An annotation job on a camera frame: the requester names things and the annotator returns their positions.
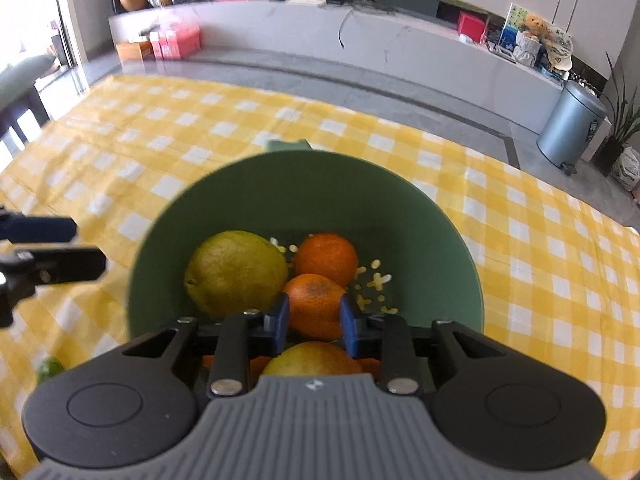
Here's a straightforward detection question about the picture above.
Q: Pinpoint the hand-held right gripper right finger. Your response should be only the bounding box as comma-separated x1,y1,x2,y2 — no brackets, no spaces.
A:
340,294,506,395

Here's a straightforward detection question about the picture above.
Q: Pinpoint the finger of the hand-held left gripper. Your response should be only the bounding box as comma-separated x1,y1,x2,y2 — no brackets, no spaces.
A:
0,205,78,245
0,246,107,286

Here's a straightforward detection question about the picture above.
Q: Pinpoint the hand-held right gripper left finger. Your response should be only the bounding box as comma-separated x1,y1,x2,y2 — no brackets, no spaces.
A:
122,292,291,398

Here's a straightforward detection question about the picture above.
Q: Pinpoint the dark-spotted orange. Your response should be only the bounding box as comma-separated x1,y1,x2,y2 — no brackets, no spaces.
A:
282,273,347,342

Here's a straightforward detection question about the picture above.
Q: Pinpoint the yellow-green pear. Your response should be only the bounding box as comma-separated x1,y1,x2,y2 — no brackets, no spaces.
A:
260,341,363,378
184,230,289,320

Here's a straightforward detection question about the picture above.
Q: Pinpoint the green bowl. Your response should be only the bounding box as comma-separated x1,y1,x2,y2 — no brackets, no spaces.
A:
126,138,485,381

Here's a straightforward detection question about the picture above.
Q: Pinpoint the green cucumber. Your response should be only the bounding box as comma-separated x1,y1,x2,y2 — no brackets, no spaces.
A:
35,356,66,386

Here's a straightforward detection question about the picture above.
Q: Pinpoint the dark wooden chair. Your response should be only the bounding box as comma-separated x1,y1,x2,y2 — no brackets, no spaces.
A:
0,85,51,153

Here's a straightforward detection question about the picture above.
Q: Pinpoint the pale green cushion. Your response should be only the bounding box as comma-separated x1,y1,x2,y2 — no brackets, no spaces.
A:
0,55,56,111

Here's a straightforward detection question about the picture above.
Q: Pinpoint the yellow checked tablecloth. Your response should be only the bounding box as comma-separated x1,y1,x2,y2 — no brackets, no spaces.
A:
0,74,640,480

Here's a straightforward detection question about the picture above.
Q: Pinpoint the orange cardboard box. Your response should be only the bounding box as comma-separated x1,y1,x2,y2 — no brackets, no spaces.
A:
116,40,153,62

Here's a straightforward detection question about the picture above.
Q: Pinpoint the stack of pink packets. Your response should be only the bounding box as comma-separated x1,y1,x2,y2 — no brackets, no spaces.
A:
149,24,202,60

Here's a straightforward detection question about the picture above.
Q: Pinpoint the white marble TV console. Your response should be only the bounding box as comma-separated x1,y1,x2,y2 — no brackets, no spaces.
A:
107,0,566,133

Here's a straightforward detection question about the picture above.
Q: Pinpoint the grey-blue pedal bin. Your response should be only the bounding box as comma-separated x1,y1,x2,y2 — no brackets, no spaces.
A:
536,80,608,176

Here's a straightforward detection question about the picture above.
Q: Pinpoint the white plastic bag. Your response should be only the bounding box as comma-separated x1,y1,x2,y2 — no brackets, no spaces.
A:
610,146,640,192

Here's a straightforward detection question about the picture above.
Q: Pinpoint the red box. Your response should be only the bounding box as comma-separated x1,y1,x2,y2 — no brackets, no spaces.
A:
457,11,488,43

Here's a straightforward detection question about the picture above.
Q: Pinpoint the teddy bear in white wrap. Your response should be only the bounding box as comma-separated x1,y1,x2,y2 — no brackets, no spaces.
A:
512,14,547,68

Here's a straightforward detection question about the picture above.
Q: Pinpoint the blue and white picture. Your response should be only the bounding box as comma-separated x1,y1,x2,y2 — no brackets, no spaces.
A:
500,3,531,56

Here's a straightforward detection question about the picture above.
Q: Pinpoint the long-leaved potted plant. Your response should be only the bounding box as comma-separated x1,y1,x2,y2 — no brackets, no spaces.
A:
592,52,640,178

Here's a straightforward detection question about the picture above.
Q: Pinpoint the white printed cap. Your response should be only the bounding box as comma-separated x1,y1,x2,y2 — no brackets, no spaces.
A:
542,27,576,72

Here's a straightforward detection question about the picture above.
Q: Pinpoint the black cable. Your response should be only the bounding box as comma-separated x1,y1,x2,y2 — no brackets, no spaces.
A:
339,7,361,50

